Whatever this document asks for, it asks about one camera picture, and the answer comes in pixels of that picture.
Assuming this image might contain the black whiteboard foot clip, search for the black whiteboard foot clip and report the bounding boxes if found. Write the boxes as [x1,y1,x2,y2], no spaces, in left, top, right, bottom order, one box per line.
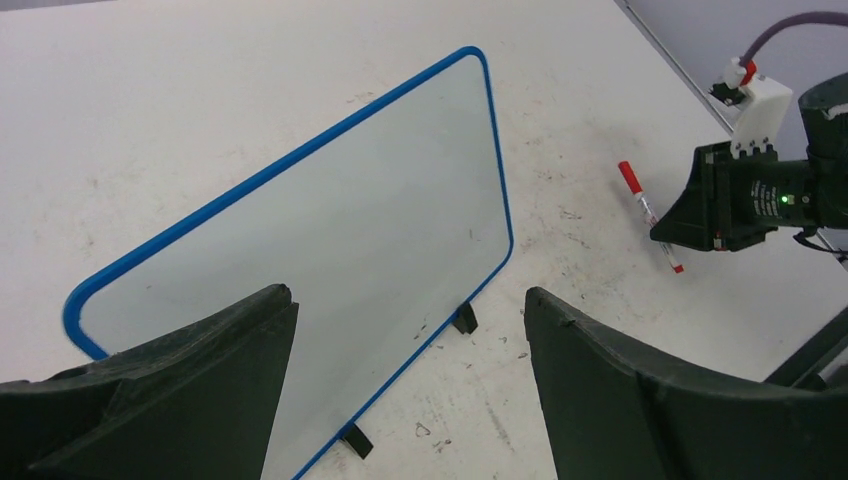
[339,423,374,459]
[452,302,479,335]

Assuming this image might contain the aluminium right side rail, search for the aluminium right side rail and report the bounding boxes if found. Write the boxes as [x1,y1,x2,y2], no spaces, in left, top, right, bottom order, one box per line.
[612,0,737,134]

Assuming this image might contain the blue-framed whiteboard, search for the blue-framed whiteboard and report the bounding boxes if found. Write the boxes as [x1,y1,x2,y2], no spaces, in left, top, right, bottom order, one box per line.
[62,46,514,479]

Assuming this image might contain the red whiteboard marker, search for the red whiteboard marker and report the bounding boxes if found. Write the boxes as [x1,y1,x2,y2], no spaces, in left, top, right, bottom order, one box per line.
[617,161,685,274]

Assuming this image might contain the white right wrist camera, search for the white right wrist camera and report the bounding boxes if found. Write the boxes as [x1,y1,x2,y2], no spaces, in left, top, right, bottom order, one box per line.
[709,57,793,159]

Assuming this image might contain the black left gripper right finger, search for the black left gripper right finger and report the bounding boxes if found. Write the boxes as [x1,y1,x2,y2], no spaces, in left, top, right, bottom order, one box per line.
[524,287,847,479]

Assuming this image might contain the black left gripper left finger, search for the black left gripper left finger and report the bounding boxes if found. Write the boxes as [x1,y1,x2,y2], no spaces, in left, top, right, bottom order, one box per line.
[1,284,299,479]

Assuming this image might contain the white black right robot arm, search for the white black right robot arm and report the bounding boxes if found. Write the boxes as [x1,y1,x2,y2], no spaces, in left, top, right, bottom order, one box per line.
[650,75,847,252]

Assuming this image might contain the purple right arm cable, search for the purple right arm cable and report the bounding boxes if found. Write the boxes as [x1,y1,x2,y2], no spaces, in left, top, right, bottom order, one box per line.
[738,10,848,69]

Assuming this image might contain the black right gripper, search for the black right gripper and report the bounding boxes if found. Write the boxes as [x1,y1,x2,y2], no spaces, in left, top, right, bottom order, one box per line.
[650,142,819,252]

